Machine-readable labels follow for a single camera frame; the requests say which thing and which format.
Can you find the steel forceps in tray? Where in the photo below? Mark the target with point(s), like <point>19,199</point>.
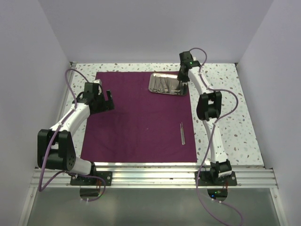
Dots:
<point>165,85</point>

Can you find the purple cloth wrap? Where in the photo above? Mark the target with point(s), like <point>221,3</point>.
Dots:
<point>143,127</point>

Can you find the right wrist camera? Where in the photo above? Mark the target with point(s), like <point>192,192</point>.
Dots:
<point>186,58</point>

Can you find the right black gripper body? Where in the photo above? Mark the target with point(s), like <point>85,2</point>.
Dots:
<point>182,77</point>

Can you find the steel scissors in tray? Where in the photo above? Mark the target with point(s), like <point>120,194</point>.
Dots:
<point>156,84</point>

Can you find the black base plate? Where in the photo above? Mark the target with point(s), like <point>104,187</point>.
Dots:
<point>105,177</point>
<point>206,179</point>

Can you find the steel instrument tray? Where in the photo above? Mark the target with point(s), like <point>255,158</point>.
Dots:
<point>171,78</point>

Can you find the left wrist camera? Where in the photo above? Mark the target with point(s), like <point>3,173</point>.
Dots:
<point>98,81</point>

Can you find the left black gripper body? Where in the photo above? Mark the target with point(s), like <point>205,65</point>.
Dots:
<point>102,105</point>

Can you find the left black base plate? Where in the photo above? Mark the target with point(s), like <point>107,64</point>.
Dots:
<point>105,177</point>

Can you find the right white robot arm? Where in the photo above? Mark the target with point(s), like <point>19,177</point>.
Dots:
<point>208,111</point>

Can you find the aluminium front rail frame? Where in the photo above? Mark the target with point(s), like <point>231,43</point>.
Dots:
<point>183,176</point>

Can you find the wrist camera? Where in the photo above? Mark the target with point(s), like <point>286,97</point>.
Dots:
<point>98,81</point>
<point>186,58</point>

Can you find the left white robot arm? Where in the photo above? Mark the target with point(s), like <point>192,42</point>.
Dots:
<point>55,150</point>

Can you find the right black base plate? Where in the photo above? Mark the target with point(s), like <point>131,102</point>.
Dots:
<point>206,179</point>

